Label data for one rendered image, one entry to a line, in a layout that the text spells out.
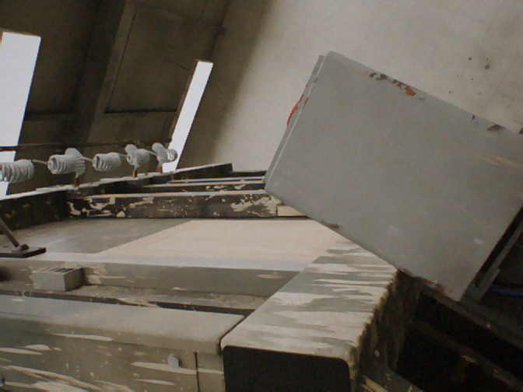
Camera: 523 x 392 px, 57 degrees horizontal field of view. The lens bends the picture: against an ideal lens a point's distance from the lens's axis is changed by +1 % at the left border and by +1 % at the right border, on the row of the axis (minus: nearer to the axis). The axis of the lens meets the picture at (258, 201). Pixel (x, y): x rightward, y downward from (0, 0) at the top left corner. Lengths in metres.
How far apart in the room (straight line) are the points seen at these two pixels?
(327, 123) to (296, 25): 6.20
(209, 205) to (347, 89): 1.12
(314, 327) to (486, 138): 0.22
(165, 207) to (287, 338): 1.14
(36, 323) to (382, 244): 0.38
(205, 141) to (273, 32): 1.80
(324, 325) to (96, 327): 0.22
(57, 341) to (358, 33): 5.93
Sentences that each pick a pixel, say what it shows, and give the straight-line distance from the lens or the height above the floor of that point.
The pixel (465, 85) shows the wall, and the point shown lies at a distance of 6.08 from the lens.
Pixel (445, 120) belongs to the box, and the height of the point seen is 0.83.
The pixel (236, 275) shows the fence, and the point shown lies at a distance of 0.71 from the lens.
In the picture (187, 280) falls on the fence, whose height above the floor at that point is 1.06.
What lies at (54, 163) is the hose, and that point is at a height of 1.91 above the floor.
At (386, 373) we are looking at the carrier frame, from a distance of 0.46.
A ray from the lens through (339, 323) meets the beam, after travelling 0.46.
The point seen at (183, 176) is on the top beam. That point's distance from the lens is 2.40.
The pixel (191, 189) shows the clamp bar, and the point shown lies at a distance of 1.84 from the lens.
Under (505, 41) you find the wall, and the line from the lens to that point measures 6.11.
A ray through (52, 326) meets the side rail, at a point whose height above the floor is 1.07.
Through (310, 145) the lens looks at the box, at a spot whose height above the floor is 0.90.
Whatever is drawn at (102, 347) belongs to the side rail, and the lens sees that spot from 0.53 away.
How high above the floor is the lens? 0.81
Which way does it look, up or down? 17 degrees up
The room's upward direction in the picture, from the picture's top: 60 degrees counter-clockwise
